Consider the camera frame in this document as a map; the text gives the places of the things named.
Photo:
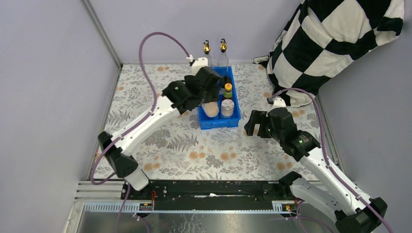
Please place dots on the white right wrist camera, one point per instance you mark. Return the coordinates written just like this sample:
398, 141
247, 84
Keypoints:
276, 102

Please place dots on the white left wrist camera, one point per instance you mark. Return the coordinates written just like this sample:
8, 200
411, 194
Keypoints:
197, 64

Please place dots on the glass oil bottle gold spout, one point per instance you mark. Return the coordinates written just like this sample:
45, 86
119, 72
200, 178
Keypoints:
207, 54

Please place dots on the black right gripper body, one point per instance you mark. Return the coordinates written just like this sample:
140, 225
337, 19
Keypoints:
276, 133

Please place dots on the black white checkered cloth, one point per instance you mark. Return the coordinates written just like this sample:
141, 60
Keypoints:
322, 38

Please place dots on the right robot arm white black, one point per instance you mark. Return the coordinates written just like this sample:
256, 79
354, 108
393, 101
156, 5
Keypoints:
351, 209

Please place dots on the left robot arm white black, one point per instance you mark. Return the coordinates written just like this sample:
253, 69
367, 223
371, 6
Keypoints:
177, 98

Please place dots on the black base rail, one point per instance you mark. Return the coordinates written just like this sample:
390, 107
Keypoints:
203, 195

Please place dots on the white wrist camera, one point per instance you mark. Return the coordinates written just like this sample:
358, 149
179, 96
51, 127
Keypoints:
276, 102
197, 64

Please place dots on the floral table mat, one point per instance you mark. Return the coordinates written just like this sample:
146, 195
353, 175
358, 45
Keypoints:
180, 150

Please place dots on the blue plastic divided bin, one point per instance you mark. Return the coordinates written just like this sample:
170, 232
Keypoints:
207, 123

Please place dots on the silver lid spice jar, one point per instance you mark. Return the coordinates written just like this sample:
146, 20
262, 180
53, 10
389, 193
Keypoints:
227, 108

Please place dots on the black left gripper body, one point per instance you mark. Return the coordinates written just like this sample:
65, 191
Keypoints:
208, 96

